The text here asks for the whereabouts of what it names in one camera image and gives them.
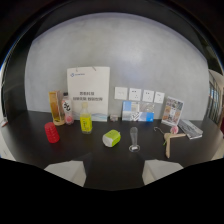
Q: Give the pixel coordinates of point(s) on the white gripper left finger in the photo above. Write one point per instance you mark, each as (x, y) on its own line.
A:
(71, 170)

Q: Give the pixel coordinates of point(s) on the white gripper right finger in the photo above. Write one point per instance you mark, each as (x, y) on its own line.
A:
(155, 170)

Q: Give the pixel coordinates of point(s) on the wooden clothes hanger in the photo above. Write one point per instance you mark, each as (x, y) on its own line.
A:
(170, 140)

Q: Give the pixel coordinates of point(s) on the clear plastic glass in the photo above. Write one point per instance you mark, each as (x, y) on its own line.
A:
(134, 139)

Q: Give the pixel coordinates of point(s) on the red ribbed plastic cup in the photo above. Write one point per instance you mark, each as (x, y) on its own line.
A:
(51, 132)

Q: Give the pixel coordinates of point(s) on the green and white box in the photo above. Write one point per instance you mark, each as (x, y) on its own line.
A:
(111, 138)

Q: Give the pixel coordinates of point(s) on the yellow drink bottle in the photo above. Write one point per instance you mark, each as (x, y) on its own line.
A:
(86, 120)

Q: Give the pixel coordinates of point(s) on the grey magazine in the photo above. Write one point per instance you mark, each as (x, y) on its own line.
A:
(190, 128)

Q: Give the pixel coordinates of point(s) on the bottle with pink drink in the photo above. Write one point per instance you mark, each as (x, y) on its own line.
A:
(67, 110)

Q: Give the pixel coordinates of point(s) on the colourful picture booklet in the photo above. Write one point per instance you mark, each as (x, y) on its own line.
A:
(172, 111)

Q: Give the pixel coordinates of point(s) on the tall amber box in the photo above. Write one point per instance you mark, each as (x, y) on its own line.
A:
(56, 107)

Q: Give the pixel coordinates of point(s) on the white paper shopping bag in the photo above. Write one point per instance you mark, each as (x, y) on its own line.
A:
(89, 92)

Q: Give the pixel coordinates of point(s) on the white wall socket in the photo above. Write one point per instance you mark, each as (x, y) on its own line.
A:
(159, 97)
(135, 94)
(121, 93)
(148, 96)

